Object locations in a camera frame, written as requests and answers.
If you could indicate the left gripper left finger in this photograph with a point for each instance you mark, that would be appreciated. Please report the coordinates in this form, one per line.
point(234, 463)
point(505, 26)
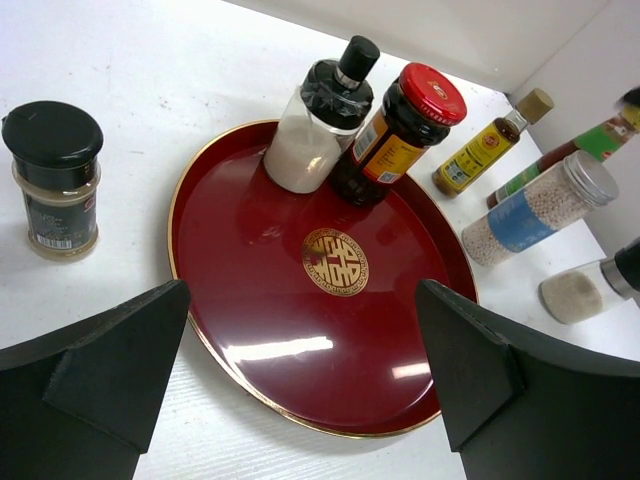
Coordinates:
point(82, 402)

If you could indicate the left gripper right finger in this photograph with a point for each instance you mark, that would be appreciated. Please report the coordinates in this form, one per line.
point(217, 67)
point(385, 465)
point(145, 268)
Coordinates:
point(520, 404)

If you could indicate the silver-lid blue-label jar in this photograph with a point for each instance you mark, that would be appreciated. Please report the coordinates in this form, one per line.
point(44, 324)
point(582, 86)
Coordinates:
point(555, 199)

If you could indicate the red-lid chili sauce jar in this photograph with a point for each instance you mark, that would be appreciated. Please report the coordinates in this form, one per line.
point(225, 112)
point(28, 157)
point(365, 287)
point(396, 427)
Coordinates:
point(417, 113)

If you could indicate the black-top white salt grinder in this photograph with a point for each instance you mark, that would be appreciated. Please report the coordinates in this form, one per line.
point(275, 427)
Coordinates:
point(322, 118)

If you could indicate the grey-top white salt grinder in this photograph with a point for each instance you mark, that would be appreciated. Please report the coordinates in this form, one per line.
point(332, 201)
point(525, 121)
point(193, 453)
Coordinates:
point(582, 292)

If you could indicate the red round lacquer tray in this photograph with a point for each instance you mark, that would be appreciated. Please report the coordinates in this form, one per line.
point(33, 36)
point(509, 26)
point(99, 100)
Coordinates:
point(306, 301)

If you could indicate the black-cap pepper shaker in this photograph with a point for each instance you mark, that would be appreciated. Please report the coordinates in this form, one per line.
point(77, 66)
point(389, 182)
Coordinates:
point(55, 149)

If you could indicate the small yellow-label oil bottle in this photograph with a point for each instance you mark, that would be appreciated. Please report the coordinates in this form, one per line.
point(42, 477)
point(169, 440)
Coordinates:
point(464, 167)

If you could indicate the green-label red sauce bottle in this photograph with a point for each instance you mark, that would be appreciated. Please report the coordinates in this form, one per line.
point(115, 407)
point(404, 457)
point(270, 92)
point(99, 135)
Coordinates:
point(601, 141)

